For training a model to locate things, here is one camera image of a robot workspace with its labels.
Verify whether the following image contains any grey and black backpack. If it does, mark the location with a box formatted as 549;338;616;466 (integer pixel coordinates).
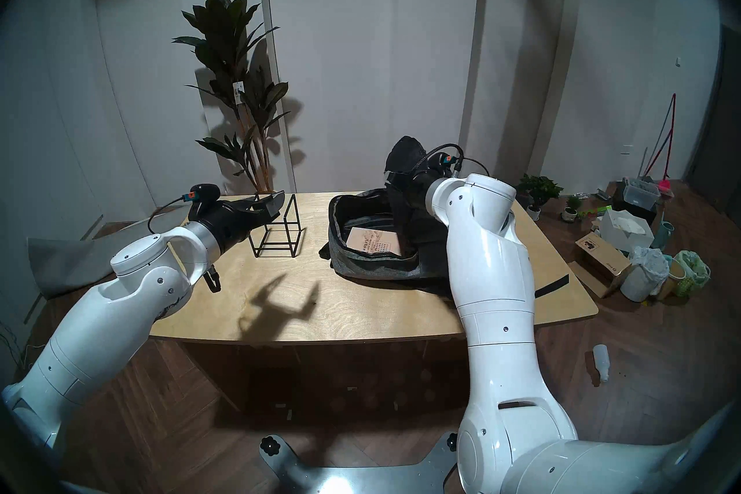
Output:
318;136;571;300

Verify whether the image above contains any bushy green potted plant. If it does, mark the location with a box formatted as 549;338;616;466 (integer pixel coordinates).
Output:
515;173;563;221

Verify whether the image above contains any white plastic bottle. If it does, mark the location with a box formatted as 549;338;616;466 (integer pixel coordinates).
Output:
592;344;611;383

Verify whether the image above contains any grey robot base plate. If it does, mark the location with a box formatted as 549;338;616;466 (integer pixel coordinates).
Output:
259;434;464;494

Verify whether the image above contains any white bag lined bin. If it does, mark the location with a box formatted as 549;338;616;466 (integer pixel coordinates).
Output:
621;247;671;302

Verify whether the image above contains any tall dark leafy plant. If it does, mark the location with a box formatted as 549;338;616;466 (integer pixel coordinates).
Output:
172;0;290;194

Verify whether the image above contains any white open box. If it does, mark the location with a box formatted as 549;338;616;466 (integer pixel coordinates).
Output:
599;209;655;253

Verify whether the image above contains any red handled broom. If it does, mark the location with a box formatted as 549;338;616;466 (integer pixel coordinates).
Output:
643;93;677;194

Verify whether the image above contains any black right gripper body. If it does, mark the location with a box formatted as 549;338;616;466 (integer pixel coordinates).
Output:
390;168;438;222

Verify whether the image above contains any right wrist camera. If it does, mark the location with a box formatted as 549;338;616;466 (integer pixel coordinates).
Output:
425;150;461;175

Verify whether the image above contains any brown cardboard box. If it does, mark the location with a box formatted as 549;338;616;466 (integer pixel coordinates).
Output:
568;232;632;298

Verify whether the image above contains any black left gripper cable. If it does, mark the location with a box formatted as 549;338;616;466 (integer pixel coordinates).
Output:
148;195;193;236

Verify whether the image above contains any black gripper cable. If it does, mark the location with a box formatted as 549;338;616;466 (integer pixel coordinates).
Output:
148;195;193;236
414;143;490;178

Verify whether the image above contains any tan paper cup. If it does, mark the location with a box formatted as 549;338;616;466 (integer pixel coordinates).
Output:
660;261;687;300

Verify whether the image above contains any black wire book stand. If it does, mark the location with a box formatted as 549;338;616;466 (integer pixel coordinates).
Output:
251;194;305;258

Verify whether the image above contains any clear plastic storage box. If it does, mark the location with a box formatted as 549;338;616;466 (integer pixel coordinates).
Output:
622;177;661;210

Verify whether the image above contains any beige paperback book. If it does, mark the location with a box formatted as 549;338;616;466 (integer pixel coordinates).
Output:
346;227;406;256

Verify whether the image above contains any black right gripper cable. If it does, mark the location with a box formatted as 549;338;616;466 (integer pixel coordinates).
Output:
414;143;490;178

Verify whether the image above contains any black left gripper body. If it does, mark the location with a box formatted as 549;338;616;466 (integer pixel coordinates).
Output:
193;199;262;254

